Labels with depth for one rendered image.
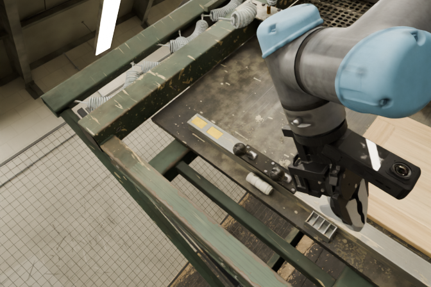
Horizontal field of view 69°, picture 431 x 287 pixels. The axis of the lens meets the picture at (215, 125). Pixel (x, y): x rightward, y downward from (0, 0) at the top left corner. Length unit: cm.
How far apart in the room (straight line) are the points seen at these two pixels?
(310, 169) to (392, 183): 11
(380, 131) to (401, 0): 78
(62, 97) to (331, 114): 130
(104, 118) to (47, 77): 504
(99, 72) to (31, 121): 428
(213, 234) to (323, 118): 51
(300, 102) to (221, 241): 52
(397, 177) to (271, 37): 23
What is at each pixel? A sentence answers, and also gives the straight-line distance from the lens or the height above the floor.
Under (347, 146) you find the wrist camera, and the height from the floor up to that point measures 150.
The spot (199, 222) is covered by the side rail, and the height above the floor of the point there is 146.
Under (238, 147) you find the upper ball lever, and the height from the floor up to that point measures 154.
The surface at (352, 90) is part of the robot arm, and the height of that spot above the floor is 158.
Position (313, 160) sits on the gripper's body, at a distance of 48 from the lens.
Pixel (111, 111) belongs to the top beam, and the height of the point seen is 187.
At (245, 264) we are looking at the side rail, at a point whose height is 133.
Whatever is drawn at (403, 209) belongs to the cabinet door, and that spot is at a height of 113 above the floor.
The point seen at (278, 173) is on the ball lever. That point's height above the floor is 143.
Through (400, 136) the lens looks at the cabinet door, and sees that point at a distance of 110.
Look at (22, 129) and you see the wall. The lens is 578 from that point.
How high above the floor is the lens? 165
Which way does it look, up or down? 2 degrees down
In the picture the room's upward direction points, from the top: 42 degrees counter-clockwise
